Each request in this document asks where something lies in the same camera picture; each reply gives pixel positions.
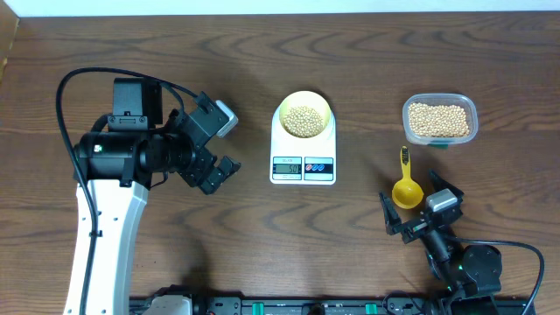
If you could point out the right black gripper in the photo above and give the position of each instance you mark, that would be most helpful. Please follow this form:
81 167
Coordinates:
394 224

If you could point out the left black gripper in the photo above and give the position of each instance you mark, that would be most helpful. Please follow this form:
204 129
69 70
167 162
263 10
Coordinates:
196 173

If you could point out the yellow measuring scoop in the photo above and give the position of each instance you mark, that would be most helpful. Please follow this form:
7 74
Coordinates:
406 192

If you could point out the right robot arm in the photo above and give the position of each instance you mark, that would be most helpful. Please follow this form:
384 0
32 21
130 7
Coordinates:
469 272

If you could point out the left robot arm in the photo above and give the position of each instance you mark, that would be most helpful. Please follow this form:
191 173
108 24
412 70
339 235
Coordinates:
116 161

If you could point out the white digital kitchen scale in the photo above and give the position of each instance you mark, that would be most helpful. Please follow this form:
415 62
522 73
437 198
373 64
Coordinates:
302 161

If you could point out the soybeans in bowl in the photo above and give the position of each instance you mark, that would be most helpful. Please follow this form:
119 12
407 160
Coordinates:
303 122

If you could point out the pale yellow bowl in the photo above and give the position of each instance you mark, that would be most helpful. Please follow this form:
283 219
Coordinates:
309 99

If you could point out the clear plastic container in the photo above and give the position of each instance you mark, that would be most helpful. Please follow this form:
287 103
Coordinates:
435 99

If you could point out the soybeans in container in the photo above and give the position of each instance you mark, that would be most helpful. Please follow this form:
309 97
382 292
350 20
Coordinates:
438 121

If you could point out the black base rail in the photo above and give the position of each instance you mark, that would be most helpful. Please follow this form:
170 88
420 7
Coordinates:
181 300

